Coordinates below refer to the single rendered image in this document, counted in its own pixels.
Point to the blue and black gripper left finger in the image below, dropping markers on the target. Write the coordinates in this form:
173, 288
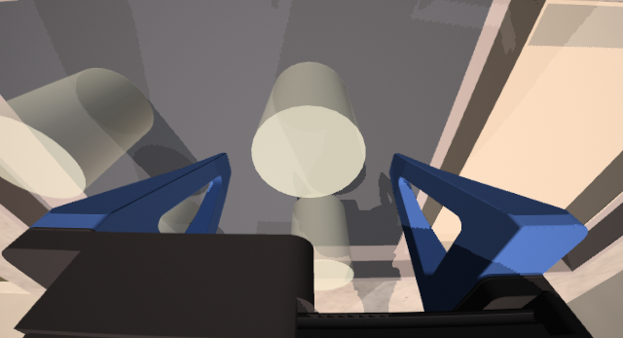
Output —
139, 206

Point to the beige shallow tray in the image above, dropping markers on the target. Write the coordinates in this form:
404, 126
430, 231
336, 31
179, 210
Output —
554, 133

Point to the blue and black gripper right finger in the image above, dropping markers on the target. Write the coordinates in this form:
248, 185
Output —
502, 233

